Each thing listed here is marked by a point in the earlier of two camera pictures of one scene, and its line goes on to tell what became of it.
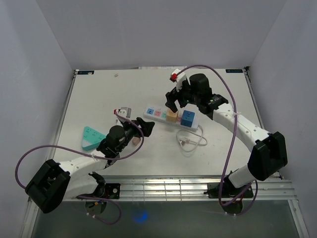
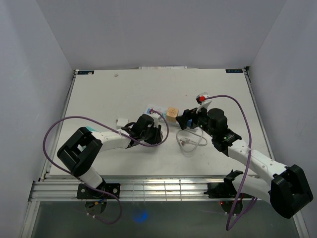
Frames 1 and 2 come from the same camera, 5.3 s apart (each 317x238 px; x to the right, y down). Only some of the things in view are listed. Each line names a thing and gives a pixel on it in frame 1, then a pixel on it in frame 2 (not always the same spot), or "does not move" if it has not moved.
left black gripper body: (131, 131) → (152, 134)
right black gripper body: (184, 94) → (199, 119)
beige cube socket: (171, 116) does not move
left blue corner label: (85, 72) does not move
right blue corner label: (234, 71) does not move
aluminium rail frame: (192, 189) does not move
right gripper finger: (174, 107) → (183, 121)
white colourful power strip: (159, 114) does not move
